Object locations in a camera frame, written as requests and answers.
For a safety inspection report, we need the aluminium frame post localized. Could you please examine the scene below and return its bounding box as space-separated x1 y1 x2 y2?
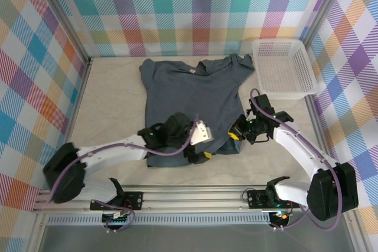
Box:
37 0 93 68
300 0 355 51

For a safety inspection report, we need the grey-blue t-shirt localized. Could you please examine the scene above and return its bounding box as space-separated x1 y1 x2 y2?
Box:
138 53 255 169

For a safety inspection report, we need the left green circuit board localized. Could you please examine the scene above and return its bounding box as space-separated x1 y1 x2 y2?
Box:
102 212 131 225

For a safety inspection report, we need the aluminium left frame post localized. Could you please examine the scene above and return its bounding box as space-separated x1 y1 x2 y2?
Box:
37 0 93 68

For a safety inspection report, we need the aluminium right frame post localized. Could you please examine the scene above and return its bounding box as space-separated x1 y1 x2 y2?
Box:
300 0 355 51

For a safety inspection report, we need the white perforated plastic basket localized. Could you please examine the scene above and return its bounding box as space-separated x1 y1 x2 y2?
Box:
251 38 319 101

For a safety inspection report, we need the grey slotted cable duct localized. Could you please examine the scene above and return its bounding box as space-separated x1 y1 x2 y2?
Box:
47 215 271 226

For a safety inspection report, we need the right circuit board with lights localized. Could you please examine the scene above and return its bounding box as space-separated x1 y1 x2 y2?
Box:
270 210 292 224

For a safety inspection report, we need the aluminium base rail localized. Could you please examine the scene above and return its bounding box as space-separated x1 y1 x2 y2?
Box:
32 184 309 214

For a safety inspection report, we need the grey metal base plate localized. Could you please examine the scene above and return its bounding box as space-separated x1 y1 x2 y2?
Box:
38 224 355 252

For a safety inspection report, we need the aluminium left side rail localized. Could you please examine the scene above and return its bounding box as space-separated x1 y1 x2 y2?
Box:
26 57 94 252

